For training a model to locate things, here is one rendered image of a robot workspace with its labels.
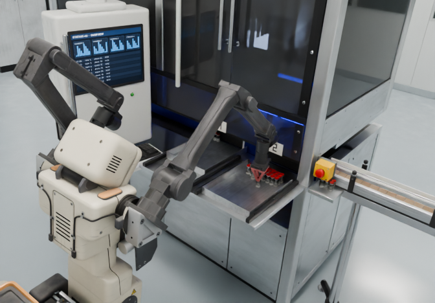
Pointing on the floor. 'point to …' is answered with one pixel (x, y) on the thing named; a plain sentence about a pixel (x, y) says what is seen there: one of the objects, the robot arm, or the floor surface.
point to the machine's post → (314, 127)
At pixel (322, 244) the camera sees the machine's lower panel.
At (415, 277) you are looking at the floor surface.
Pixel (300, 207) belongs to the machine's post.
